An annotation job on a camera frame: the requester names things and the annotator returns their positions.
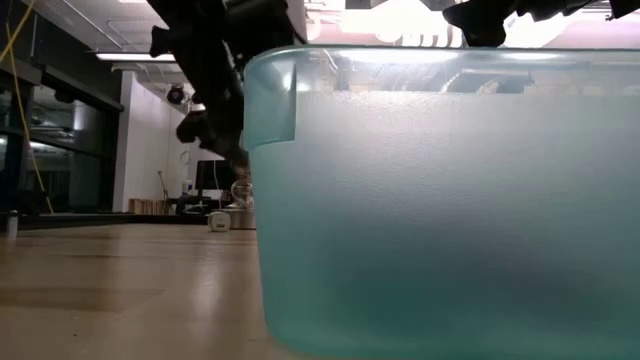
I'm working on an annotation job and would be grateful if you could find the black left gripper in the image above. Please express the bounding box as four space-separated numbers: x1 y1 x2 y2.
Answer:
147 0 251 171

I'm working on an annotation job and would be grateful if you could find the green cube wall charger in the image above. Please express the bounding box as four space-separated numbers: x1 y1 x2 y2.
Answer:
207 210 232 233

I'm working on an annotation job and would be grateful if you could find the black computer monitor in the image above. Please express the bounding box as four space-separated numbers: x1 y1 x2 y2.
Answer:
194 159 237 192

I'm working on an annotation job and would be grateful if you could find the wooden crate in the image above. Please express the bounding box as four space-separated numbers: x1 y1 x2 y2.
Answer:
128 198 171 216

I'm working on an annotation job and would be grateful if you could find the long ceiling light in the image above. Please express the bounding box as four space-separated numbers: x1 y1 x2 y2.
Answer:
94 52 177 63

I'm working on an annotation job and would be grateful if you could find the green translucent plastic tray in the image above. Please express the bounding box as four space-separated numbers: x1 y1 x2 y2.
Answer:
242 44 640 360

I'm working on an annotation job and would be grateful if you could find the clear lamp power cable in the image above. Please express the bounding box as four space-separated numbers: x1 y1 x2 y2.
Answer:
229 179 255 209

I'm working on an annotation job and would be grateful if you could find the black aluminium table frame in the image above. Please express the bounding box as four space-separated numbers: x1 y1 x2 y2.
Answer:
0 212 211 232

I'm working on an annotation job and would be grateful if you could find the yellow hanging cable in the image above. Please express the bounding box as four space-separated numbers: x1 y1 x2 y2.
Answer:
0 0 55 215

